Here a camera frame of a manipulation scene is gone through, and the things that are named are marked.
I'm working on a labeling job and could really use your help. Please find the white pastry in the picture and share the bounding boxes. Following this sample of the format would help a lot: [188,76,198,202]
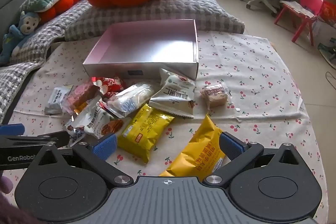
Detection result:
[105,83,159,119]

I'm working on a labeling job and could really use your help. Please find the red gift bag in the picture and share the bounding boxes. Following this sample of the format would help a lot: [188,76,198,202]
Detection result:
[319,1,336,24]

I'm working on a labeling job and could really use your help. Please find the bright yellow snack packet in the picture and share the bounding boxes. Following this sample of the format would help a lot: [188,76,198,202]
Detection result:
[117,103,175,164]

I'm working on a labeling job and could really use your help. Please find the grey checked quilt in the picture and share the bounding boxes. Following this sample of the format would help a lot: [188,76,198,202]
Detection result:
[0,0,88,122]

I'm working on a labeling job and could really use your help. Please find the black device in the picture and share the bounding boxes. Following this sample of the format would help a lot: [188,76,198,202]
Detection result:
[319,43,336,67]

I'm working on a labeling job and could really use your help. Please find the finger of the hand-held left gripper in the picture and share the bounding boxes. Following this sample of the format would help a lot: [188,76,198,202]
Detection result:
[0,131,70,149]
[0,124,26,136]

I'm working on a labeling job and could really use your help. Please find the red white snack packet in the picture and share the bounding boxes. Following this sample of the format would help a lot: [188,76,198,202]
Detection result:
[90,76,127,95]
[97,91,120,109]

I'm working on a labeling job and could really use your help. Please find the grey checked pillow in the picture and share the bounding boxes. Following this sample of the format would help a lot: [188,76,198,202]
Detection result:
[64,0,246,42]

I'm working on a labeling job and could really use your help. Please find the golden yellow snack packet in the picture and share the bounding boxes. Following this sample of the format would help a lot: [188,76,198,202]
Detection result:
[159,114,229,178]

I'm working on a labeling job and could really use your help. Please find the white carton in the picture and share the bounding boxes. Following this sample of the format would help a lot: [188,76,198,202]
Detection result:
[312,17,336,48]

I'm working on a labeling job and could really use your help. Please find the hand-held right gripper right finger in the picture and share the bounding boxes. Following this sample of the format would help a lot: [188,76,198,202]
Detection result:
[203,132,309,185]

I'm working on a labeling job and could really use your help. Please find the grey white snack packet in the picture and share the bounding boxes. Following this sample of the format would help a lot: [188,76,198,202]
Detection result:
[44,85,73,115]

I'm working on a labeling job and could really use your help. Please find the small orange pumpkin cushion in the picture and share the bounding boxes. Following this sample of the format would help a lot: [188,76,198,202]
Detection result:
[38,0,82,24]

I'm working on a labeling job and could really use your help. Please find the person's left hand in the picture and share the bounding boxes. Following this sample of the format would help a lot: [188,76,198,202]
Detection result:
[0,176,13,195]

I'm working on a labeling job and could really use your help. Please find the brown cake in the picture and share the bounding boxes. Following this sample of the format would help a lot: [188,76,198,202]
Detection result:
[200,82,234,109]

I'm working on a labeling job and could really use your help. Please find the pink clear snack packet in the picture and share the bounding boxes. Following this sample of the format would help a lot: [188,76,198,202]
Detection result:
[62,81,100,115]

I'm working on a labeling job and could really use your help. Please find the cherry print bedsheet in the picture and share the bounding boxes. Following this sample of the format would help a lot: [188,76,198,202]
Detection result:
[5,30,330,224]

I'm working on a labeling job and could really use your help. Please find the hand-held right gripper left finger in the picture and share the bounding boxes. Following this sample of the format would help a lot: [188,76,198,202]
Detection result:
[28,134,133,185]

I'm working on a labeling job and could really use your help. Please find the pink cardboard box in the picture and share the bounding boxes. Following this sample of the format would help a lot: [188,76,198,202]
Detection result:
[82,19,198,81]

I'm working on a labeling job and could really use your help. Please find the white green snack packet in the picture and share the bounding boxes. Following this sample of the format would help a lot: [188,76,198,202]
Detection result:
[149,68,196,119]

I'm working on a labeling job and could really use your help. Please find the white cookie picture packet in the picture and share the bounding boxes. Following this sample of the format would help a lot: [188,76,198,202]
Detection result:
[64,98,132,147]

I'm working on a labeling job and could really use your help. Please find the blue monkey plush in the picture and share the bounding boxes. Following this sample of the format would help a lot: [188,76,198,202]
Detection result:
[0,11,42,65]

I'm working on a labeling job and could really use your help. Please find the newspaper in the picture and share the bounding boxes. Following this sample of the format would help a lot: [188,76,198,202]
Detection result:
[280,0,315,17]

